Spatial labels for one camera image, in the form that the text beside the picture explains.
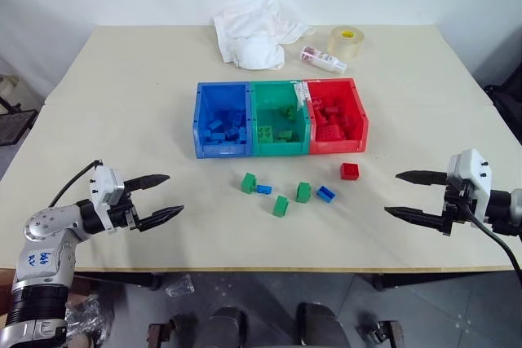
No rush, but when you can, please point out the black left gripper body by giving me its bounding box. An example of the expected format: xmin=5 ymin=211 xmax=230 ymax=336
xmin=106 ymin=192 xmax=143 ymax=233

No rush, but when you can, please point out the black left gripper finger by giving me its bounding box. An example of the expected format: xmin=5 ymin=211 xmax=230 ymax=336
xmin=136 ymin=205 xmax=185 ymax=232
xmin=123 ymin=174 xmax=171 ymax=194

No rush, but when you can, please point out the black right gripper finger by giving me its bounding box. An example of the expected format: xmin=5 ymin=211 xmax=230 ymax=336
xmin=395 ymin=170 xmax=449 ymax=187
xmin=383 ymin=205 xmax=445 ymax=231

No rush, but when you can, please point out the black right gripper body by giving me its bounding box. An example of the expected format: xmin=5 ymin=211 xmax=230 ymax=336
xmin=439 ymin=183 xmax=479 ymax=237

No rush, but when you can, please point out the small clear plastic bag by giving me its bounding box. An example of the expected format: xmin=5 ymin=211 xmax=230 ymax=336
xmin=164 ymin=274 xmax=197 ymax=298

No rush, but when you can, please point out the blue plastic bin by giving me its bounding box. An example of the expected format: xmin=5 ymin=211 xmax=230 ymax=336
xmin=190 ymin=81 xmax=254 ymax=161

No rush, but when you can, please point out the red plastic bin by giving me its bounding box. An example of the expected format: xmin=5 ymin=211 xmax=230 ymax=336
xmin=303 ymin=77 xmax=369 ymax=156

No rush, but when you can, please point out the hollow blue building block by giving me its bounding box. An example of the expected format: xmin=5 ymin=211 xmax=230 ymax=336
xmin=316 ymin=185 xmax=338 ymax=204

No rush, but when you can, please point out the large red building block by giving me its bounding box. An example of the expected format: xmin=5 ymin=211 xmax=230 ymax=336
xmin=317 ymin=124 xmax=346 ymax=143

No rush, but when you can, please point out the crumpled clear plastic wrap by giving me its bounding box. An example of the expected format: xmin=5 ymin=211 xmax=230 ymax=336
xmin=64 ymin=293 xmax=116 ymax=348

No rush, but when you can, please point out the dark rusty foot part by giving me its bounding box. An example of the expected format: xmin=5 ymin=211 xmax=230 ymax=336
xmin=356 ymin=314 xmax=405 ymax=348
xmin=147 ymin=313 xmax=197 ymax=348

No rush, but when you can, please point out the green plastic bin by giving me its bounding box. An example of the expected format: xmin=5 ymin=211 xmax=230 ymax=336
xmin=248 ymin=80 xmax=312 ymax=158

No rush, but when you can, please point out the clear plastic bag with label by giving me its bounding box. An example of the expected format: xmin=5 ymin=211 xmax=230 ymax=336
xmin=293 ymin=81 xmax=312 ymax=111

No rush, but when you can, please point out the clear tape roll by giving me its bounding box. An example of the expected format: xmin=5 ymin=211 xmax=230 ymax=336
xmin=327 ymin=25 xmax=365 ymax=60

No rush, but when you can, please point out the small white bottle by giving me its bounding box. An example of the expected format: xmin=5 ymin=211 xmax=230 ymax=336
xmin=299 ymin=45 xmax=349 ymax=75

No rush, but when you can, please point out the white crumpled cloth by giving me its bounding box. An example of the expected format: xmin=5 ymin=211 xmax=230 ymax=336
xmin=211 ymin=0 xmax=316 ymax=72

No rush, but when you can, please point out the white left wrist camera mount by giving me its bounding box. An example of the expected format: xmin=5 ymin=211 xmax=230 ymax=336
xmin=87 ymin=166 xmax=126 ymax=231

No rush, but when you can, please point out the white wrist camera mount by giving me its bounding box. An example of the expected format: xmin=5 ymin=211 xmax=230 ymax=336
xmin=87 ymin=166 xmax=126 ymax=231
xmin=446 ymin=148 xmax=493 ymax=222

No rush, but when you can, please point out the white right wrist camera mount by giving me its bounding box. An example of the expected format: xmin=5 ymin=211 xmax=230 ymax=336
xmin=446 ymin=148 xmax=493 ymax=222

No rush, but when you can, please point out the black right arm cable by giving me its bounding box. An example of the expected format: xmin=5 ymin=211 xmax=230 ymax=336
xmin=456 ymin=188 xmax=522 ymax=282

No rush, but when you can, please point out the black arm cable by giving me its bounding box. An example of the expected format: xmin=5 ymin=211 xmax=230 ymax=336
xmin=456 ymin=188 xmax=522 ymax=282
xmin=47 ymin=159 xmax=103 ymax=209

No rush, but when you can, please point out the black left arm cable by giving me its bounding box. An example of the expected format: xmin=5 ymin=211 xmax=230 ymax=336
xmin=47 ymin=159 xmax=103 ymax=209

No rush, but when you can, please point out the black wire rack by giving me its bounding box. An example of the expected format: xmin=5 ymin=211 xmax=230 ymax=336
xmin=0 ymin=74 xmax=40 ymax=148

